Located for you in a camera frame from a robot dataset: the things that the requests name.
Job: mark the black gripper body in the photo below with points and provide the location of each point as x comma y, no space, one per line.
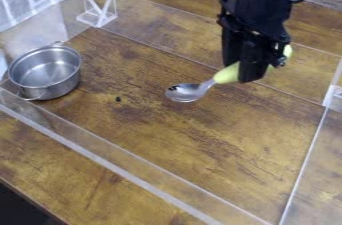
260,18

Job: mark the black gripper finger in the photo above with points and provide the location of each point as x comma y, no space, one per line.
254,59
232,46

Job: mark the green handled metal spoon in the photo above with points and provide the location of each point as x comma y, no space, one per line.
189,92

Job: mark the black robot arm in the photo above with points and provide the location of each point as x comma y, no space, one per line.
254,37

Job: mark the small stainless steel pot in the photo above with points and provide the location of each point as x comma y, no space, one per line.
46,73

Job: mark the clear acrylic front barrier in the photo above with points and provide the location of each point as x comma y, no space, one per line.
183,194

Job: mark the clear acrylic triangle bracket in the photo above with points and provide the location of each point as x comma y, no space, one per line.
98,16

